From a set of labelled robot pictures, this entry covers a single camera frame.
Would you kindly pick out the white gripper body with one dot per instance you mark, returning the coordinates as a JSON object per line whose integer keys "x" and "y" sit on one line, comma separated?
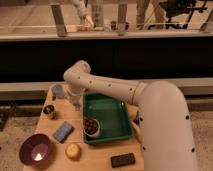
{"x": 74, "y": 99}

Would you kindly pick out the blue sponge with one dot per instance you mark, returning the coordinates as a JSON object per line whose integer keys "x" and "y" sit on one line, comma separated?
{"x": 64, "y": 130}

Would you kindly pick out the round yellow bread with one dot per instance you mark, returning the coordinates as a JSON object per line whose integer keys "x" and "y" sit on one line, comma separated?
{"x": 73, "y": 151}

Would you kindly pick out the small metal can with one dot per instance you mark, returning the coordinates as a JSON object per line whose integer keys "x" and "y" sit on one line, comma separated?
{"x": 49, "y": 111}

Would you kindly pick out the blue-grey cup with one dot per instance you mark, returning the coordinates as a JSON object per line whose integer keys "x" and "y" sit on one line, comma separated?
{"x": 57, "y": 91}

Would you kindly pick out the green plastic tray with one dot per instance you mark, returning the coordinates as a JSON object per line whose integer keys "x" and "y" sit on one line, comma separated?
{"x": 112, "y": 115}

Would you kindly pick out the purple bowl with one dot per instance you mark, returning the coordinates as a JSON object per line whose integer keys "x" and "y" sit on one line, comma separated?
{"x": 35, "y": 149}

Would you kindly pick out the cup of dark berries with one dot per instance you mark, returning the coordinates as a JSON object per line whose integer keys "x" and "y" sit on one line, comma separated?
{"x": 91, "y": 127}

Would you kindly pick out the black office chair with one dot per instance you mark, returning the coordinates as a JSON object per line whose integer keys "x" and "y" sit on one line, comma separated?
{"x": 177, "y": 7}

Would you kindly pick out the black rectangular block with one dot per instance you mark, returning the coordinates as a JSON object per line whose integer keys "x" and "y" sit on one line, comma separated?
{"x": 122, "y": 160}

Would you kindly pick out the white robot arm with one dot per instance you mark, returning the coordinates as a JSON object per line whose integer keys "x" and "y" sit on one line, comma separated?
{"x": 167, "y": 136}

